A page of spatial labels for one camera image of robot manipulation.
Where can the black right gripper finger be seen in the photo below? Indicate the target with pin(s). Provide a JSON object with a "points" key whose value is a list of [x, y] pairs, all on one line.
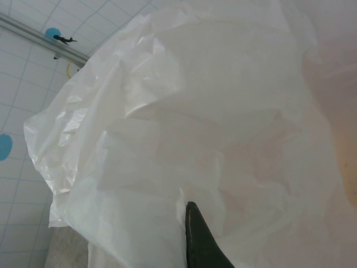
{"points": [[198, 240]]}

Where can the white plastic bag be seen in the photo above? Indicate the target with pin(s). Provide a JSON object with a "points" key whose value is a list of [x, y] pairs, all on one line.
{"points": [[195, 97]]}

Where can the blue circle dolphin sticker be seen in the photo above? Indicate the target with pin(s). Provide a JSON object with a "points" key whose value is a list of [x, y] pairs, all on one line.
{"points": [[4, 146], [53, 32]]}

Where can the aluminium frame post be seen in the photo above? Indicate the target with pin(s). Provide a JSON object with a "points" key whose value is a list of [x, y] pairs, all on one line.
{"points": [[28, 32]]}

